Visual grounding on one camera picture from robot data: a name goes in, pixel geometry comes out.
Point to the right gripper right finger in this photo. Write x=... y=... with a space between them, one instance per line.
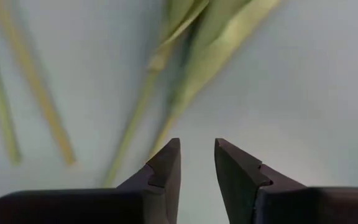
x=259 y=199

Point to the black artificial tulip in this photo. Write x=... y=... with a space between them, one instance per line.
x=141 y=102

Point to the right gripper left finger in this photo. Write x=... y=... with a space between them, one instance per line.
x=154 y=199

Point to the red artificial tulip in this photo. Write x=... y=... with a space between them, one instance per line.
x=216 y=49
x=39 y=90

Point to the green table mat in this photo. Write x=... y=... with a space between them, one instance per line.
x=291 y=93

